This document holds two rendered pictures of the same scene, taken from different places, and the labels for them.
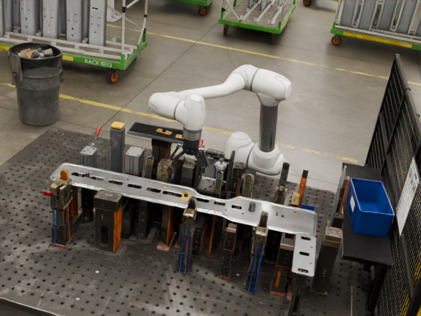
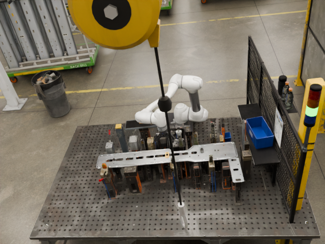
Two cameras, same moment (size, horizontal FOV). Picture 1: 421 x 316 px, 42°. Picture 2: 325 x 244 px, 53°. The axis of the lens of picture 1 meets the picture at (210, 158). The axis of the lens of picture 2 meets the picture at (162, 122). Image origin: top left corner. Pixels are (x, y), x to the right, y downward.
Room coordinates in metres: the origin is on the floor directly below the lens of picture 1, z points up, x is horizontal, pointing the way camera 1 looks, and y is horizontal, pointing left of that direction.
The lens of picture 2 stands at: (0.06, 0.16, 3.25)
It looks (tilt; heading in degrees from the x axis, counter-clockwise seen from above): 38 degrees down; 358
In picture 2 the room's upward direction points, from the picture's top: 10 degrees counter-clockwise
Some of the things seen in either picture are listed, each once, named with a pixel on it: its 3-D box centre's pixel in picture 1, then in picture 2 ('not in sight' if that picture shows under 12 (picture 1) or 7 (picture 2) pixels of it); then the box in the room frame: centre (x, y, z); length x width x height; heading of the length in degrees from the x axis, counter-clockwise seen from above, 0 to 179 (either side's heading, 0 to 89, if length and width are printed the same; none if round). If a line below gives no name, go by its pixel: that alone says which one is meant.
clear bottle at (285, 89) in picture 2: not in sight; (286, 92); (2.30, -1.01, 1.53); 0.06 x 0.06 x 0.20
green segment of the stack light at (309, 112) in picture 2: not in sight; (311, 109); (1.59, -0.82, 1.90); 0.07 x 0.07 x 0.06
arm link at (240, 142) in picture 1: (239, 149); (181, 112); (3.09, -0.17, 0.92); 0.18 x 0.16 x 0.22; 66
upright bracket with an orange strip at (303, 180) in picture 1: (297, 210); (223, 142); (2.44, -0.48, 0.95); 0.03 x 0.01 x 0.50; 82
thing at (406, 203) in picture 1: (408, 197); (279, 128); (2.12, -0.89, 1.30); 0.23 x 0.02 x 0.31; 172
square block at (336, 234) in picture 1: (326, 261); (246, 166); (2.13, -0.61, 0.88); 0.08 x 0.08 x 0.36; 82
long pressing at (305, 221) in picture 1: (181, 197); (165, 156); (2.36, 0.12, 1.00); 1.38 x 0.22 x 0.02; 82
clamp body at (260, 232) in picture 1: (255, 258); (212, 176); (2.10, -0.27, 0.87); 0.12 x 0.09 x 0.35; 172
